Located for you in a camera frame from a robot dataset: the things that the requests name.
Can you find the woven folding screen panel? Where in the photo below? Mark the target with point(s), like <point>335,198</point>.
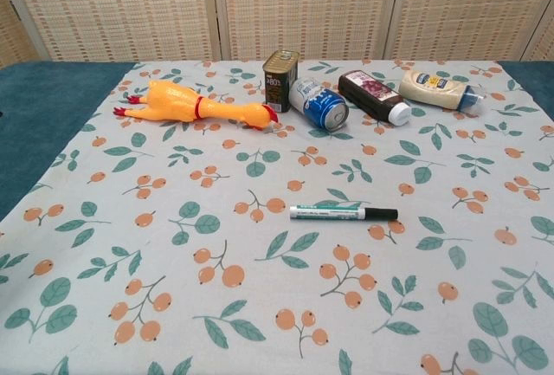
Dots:
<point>303,7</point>
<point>121,7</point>
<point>472,7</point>
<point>545,46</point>
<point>13,37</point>

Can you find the gold rectangular meat tin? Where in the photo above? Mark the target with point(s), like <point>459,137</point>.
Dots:
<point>279,85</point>

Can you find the floral printed tablecloth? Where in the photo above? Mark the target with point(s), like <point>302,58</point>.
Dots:
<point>173,176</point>

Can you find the blue white soda can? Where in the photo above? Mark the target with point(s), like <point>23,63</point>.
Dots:
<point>311,100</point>

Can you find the black marker cap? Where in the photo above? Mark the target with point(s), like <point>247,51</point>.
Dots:
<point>383,213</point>

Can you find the yellow rubber chicken toy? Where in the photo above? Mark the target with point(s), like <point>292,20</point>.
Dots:
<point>173,102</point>

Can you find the brown syrup squeeze bottle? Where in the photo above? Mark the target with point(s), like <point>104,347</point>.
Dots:
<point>368,89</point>

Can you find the cream mayonnaise squeeze bottle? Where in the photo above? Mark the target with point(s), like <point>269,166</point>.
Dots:
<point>433,87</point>

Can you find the green pen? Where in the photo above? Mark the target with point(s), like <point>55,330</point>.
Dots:
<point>324,211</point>

